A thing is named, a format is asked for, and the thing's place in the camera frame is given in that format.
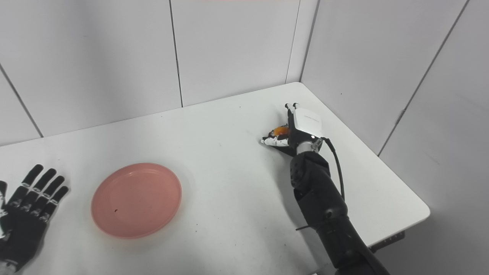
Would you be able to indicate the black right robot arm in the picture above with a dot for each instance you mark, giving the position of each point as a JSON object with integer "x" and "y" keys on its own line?
{"x": 324, "y": 206}

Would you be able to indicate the pink round plate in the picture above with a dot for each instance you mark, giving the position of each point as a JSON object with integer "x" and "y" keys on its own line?
{"x": 135, "y": 200}

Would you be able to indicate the chocolate cake slice with fruit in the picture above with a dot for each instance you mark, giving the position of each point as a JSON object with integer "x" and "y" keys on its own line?
{"x": 281, "y": 131}

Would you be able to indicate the black table frame bracket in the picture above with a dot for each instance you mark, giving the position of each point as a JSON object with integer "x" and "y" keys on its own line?
{"x": 389, "y": 240}

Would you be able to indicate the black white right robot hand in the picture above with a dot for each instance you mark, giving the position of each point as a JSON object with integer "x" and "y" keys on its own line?
{"x": 305, "y": 126}

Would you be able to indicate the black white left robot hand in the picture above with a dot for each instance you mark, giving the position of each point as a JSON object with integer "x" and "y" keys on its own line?
{"x": 25, "y": 225}

